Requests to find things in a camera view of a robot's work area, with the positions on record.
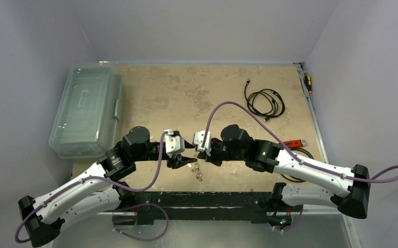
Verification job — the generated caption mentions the red handled adjustable wrench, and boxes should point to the red handled adjustable wrench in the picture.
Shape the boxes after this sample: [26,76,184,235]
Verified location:
[283,139,308,149]

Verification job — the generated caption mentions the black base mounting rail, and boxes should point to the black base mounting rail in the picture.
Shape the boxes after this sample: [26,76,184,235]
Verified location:
[117,191,302,225]

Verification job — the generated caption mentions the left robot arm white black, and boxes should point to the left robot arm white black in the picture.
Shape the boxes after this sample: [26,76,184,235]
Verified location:
[14,126,203,247]

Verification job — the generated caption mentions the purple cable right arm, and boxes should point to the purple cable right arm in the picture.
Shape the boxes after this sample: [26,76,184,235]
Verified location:
[200,101,398,183]

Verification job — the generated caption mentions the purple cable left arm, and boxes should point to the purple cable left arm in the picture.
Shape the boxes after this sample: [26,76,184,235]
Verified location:
[14,131,172,244]

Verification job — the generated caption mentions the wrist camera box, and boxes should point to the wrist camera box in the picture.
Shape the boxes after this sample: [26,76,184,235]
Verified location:
[193,130,212,154]
[164,129,185,158]

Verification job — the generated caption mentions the coiled black cable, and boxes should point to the coiled black cable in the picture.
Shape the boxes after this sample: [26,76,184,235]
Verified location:
[244,79,285,122]

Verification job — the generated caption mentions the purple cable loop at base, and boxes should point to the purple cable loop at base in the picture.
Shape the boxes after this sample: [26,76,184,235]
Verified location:
[111,203,169,242]

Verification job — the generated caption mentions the yellow black screwdriver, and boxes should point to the yellow black screwdriver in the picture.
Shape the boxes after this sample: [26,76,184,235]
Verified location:
[304,75,312,94]

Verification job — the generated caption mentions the black cable near wrench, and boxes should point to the black cable near wrench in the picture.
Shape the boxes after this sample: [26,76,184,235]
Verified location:
[280,148,316,184]

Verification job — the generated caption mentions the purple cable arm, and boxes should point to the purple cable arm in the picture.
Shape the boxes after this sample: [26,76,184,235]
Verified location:
[14,131,172,244]
[200,101,398,183]

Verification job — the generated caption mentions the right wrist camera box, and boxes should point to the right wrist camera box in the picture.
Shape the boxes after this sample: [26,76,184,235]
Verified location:
[193,130,212,154]

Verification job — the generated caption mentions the clear plastic storage bin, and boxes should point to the clear plastic storage bin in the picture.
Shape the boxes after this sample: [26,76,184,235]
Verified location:
[49,63,122,160]

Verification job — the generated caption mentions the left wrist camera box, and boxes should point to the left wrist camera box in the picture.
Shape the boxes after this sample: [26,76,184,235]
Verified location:
[164,129,185,158]

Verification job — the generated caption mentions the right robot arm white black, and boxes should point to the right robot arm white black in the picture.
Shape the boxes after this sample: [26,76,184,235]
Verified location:
[193,125,371,219]

